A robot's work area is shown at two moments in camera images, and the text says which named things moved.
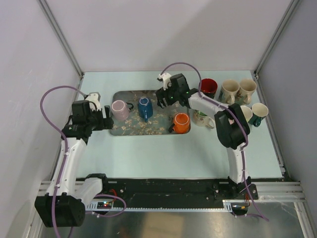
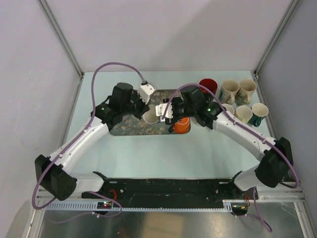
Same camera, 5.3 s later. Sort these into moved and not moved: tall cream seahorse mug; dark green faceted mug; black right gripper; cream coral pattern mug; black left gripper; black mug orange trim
Moved: black left gripper; black right gripper
Not moved: black mug orange trim; tall cream seahorse mug; cream coral pattern mug; dark green faceted mug
